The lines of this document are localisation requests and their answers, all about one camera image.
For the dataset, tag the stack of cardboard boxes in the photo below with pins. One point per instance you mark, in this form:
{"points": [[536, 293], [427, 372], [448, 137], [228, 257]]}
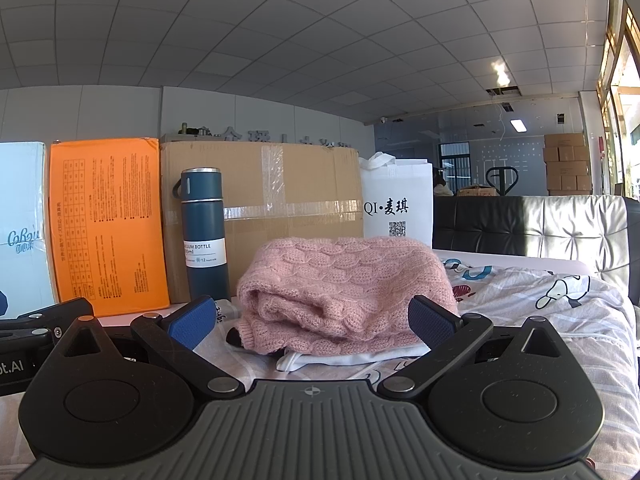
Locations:
{"points": [[565, 160]]}

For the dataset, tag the red wall fixture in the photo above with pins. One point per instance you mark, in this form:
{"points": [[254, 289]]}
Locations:
{"points": [[600, 146]]}

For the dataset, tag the white garment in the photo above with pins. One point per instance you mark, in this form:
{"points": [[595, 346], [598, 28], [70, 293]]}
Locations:
{"points": [[350, 358]]}

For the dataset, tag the cartoon printed quilt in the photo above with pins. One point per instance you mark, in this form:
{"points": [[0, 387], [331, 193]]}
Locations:
{"points": [[550, 310]]}

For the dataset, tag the light blue box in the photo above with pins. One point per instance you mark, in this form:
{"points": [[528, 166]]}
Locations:
{"points": [[25, 200]]}

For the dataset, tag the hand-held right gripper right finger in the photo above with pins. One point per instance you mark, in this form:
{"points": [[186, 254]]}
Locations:
{"points": [[431, 322]]}

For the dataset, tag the pallet jack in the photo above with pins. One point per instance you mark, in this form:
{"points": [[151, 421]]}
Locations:
{"points": [[501, 169]]}

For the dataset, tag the wooden window frame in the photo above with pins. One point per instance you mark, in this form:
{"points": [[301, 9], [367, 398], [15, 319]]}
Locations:
{"points": [[612, 45]]}

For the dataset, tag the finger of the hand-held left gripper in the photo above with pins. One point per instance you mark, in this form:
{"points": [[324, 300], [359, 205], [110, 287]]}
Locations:
{"points": [[50, 312]]}

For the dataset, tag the wall lettering sign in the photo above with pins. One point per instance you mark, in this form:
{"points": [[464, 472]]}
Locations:
{"points": [[232, 135]]}

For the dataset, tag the open cardboard box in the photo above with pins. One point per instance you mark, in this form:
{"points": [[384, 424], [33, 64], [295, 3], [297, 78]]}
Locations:
{"points": [[475, 191]]}

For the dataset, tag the dark blue vacuum bottle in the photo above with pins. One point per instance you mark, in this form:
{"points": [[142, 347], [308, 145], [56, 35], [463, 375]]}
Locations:
{"points": [[202, 230]]}

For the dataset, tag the padded leather headboard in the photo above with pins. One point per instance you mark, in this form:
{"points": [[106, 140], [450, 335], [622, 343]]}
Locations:
{"points": [[550, 230]]}

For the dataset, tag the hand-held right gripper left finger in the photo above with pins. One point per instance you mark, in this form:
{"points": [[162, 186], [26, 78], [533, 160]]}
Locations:
{"points": [[192, 320]]}

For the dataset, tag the orange printed box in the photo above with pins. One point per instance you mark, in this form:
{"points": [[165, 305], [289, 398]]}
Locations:
{"points": [[110, 225]]}

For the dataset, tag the taped cardboard box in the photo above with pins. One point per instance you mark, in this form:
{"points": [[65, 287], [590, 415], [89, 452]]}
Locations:
{"points": [[300, 185]]}

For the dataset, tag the ceiling light panel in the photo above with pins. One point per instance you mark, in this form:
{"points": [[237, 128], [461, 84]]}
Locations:
{"points": [[517, 126]]}

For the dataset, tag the pink knitted sweater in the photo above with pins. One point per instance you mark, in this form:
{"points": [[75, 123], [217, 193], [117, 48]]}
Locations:
{"points": [[350, 280]]}

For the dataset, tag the white paper bag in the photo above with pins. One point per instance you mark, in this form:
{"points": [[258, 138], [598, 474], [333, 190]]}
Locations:
{"points": [[395, 185]]}

